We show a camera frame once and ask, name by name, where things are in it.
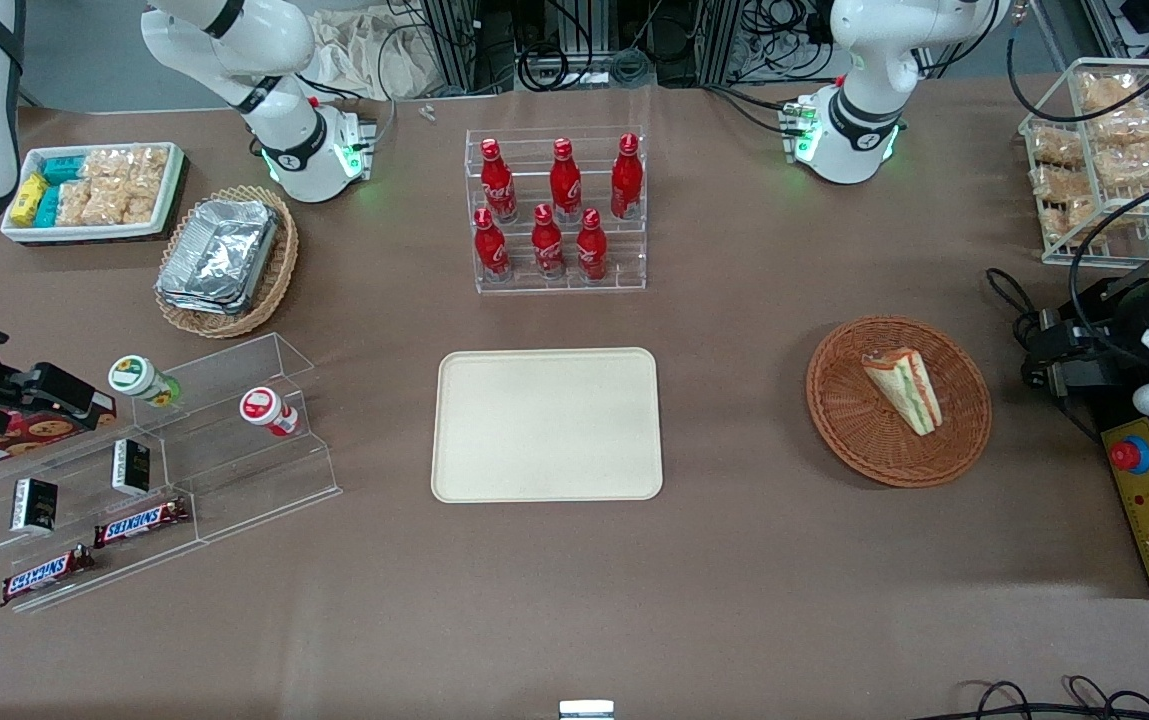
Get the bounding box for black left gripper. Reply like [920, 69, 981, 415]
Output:
[1022, 300, 1149, 422]

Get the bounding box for triangular sandwich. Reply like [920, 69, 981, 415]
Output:
[862, 348, 943, 437]

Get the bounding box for round brown wicker basket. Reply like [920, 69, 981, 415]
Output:
[806, 316, 993, 489]

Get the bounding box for white rectangular snack tray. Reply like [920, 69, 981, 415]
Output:
[0, 142, 185, 244]

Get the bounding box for oval light wicker basket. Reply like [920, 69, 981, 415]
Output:
[154, 185, 300, 339]

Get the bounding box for beige plastic tray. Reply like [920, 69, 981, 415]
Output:
[432, 348, 664, 503]

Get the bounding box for red tartan cookie box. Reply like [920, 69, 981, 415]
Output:
[0, 392, 119, 477]

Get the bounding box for green lid yogurt cup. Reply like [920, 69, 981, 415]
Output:
[109, 355, 182, 408]

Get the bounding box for small black box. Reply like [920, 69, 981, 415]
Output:
[11, 478, 60, 534]
[112, 438, 152, 496]

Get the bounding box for clear bag of fried snacks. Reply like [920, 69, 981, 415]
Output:
[1099, 145, 1149, 191]
[1077, 70, 1140, 113]
[1044, 200, 1110, 247]
[1094, 108, 1149, 149]
[1029, 125, 1085, 169]
[1032, 165, 1095, 206]

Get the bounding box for Snickers chocolate bar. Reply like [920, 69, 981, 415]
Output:
[0, 545, 96, 608]
[94, 498, 191, 548]

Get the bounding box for yellow snack packet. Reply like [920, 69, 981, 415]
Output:
[10, 174, 49, 226]

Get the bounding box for clear acrylic stepped display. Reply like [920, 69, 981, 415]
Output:
[0, 333, 343, 613]

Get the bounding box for red lid yogurt cup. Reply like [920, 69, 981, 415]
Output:
[239, 387, 301, 438]

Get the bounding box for stacked aluminium foil containers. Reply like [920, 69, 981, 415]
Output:
[158, 199, 281, 317]

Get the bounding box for beige crumpled cloth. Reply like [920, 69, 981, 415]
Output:
[309, 8, 440, 101]

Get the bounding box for red cola bottle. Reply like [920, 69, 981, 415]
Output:
[610, 133, 644, 221]
[473, 207, 511, 282]
[549, 138, 583, 225]
[479, 138, 519, 225]
[531, 204, 567, 281]
[575, 208, 609, 282]

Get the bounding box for clear acrylic bottle rack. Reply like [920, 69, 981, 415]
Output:
[464, 127, 647, 294]

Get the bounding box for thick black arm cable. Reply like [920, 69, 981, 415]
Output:
[1006, 0, 1149, 126]
[1067, 165, 1149, 351]

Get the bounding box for black looped gripper cable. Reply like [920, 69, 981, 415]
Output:
[984, 266, 1039, 326]

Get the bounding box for black floor cable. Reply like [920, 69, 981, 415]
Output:
[934, 675, 1149, 720]

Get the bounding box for grey coiled cable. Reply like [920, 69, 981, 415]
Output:
[609, 48, 655, 87]

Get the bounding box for aluminium profile frame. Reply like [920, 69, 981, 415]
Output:
[419, 0, 835, 93]

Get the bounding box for black coiled cable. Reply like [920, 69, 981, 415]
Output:
[517, 40, 575, 93]

